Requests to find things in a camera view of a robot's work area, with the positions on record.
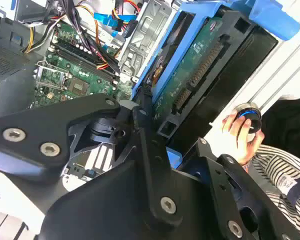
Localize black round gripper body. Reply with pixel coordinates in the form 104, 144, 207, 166
37, 159, 231, 240

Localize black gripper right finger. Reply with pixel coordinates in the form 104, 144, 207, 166
187, 136, 300, 240

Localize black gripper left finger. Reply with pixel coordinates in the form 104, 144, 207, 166
0, 88, 184, 230

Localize round black tool blue ring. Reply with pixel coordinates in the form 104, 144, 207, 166
233, 102, 263, 137

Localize hard disk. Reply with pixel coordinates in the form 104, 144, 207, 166
130, 0, 300, 126

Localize person's hand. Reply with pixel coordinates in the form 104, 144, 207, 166
221, 111, 266, 166

